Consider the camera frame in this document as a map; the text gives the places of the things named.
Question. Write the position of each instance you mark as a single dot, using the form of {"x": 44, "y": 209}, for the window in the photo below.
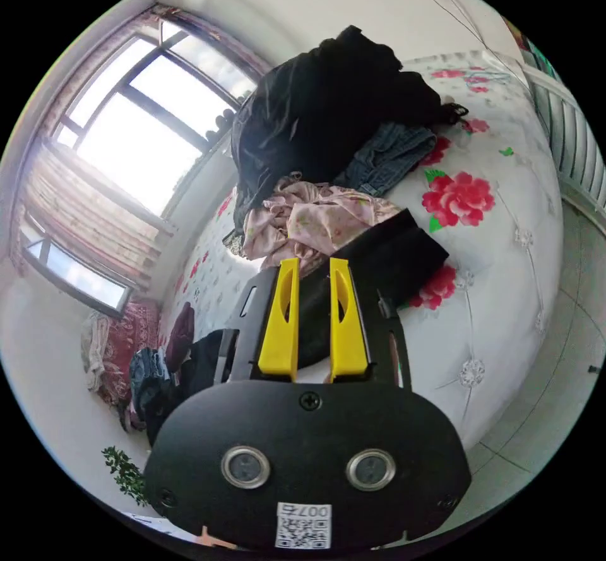
{"x": 142, "y": 140}

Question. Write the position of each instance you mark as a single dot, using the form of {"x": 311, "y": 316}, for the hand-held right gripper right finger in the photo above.
{"x": 348, "y": 338}

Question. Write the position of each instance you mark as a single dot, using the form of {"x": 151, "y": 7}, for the pile of clothes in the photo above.
{"x": 331, "y": 97}
{"x": 182, "y": 334}

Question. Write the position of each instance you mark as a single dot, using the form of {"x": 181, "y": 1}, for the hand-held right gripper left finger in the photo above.
{"x": 279, "y": 334}

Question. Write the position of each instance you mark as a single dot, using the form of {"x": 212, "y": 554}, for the pink patterned curtain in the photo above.
{"x": 80, "y": 220}

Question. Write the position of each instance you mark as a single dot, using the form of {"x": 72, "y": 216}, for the black long sleeve shirt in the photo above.
{"x": 402, "y": 251}

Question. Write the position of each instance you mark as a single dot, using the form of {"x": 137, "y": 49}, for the bed with floral sheet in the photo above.
{"x": 502, "y": 286}

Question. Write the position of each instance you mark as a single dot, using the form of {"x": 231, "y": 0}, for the red patterned blanket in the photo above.
{"x": 125, "y": 338}

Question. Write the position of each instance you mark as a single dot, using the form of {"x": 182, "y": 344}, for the green plant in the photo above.
{"x": 125, "y": 473}

